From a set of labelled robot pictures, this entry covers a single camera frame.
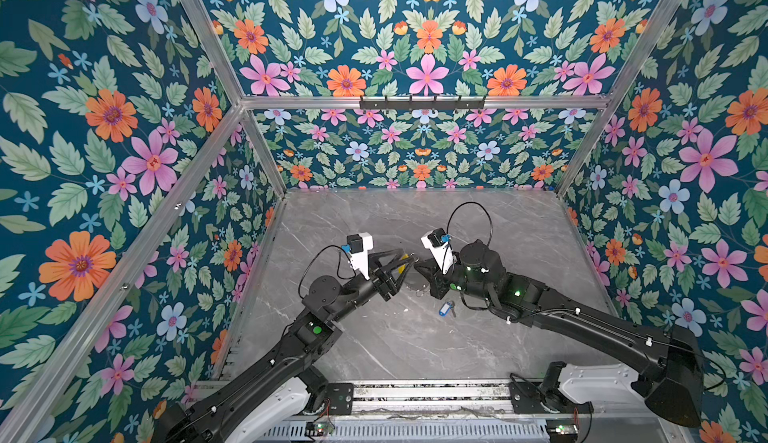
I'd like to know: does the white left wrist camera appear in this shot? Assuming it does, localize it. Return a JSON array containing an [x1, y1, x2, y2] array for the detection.
[[343, 232, 373, 280]]

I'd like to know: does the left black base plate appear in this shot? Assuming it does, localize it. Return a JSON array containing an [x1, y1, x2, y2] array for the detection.
[[303, 383, 355, 416]]

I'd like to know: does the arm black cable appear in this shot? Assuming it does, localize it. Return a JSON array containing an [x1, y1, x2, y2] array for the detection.
[[297, 243, 352, 300], [445, 201, 494, 249]]

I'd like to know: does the large keyring with yellow sleeve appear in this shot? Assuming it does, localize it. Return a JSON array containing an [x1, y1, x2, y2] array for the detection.
[[398, 254, 419, 266]]

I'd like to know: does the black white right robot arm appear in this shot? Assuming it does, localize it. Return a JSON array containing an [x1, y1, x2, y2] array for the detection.
[[416, 232, 705, 428]]

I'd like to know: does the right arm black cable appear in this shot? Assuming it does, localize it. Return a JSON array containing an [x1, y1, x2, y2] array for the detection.
[[445, 201, 494, 249]]

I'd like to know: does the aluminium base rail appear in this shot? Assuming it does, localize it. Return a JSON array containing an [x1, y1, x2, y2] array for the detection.
[[185, 378, 661, 421]]

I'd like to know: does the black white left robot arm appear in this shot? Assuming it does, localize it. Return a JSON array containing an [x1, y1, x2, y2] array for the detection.
[[151, 250, 418, 442]]

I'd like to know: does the blue-capped key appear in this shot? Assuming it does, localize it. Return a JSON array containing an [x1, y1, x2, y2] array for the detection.
[[438, 300, 456, 317]]

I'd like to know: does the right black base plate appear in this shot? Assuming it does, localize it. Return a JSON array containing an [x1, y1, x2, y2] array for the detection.
[[508, 378, 594, 415]]

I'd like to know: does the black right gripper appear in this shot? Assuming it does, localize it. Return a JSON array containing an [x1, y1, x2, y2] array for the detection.
[[412, 257, 494, 307]]

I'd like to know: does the black hook rail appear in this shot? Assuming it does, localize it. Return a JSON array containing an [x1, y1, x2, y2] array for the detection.
[[359, 95, 486, 112]]

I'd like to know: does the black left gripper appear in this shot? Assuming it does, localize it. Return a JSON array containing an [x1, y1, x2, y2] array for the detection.
[[329, 245, 415, 326]]

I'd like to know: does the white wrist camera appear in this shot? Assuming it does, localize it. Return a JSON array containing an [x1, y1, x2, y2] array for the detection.
[[343, 232, 373, 280], [421, 228, 455, 275]]

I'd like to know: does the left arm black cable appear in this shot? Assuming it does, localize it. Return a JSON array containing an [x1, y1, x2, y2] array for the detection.
[[297, 243, 352, 300]]

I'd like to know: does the white vented cable duct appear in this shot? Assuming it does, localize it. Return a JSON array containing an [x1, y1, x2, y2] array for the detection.
[[259, 419, 550, 442]]

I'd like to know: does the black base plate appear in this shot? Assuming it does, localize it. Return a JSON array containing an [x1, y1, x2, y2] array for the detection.
[[508, 378, 594, 415], [303, 383, 355, 416]]

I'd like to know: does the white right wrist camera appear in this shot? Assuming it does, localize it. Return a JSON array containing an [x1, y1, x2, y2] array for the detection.
[[421, 228, 455, 275]]

